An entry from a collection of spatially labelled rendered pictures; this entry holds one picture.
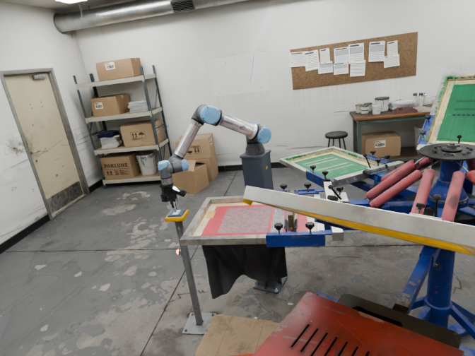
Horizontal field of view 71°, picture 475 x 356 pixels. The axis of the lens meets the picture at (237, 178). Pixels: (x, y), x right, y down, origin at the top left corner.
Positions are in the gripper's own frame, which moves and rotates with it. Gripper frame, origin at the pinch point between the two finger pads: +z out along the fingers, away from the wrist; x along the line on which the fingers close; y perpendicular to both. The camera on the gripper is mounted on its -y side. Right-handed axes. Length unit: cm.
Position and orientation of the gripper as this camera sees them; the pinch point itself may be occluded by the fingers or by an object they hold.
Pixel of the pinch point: (176, 210)
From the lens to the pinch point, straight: 232.2
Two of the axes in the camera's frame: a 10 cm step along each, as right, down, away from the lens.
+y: -9.8, 0.6, 2.0
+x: -1.7, 3.5, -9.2
